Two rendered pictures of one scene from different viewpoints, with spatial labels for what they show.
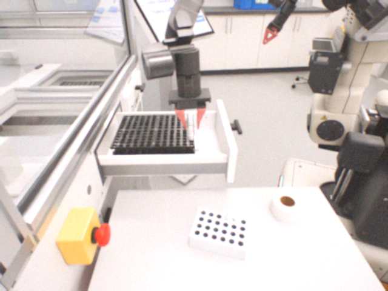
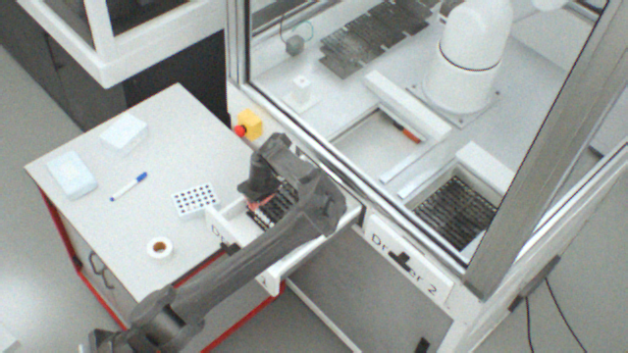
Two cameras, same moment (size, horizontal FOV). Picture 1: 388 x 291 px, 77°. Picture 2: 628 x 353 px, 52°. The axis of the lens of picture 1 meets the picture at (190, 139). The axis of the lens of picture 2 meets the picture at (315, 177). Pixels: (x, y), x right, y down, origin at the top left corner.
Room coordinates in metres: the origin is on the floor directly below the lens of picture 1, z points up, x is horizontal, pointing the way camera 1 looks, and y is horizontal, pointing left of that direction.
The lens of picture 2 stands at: (1.33, -0.64, 2.39)
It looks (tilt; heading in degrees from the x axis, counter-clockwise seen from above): 52 degrees down; 132
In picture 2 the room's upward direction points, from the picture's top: 7 degrees clockwise
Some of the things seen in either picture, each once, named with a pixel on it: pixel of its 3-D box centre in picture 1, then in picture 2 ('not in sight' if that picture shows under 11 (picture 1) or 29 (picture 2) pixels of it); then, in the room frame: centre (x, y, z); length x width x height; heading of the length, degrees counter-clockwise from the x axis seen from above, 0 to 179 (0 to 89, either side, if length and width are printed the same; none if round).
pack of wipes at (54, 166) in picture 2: not in sight; (72, 175); (0.03, -0.30, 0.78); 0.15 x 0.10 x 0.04; 177
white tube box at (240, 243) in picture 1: (220, 232); (195, 202); (0.35, -0.07, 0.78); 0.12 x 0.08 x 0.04; 74
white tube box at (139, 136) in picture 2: not in sight; (125, 135); (0.00, -0.09, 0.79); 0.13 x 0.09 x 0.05; 106
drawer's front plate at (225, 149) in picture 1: (224, 136); (241, 250); (0.61, -0.10, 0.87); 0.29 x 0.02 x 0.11; 1
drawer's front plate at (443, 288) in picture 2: (134, 94); (406, 259); (0.92, 0.23, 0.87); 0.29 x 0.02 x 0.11; 1
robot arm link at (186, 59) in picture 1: (184, 60); (262, 163); (0.56, 0.01, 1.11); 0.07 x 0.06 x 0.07; 110
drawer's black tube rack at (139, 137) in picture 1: (156, 138); (295, 211); (0.61, 0.10, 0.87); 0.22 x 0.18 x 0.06; 91
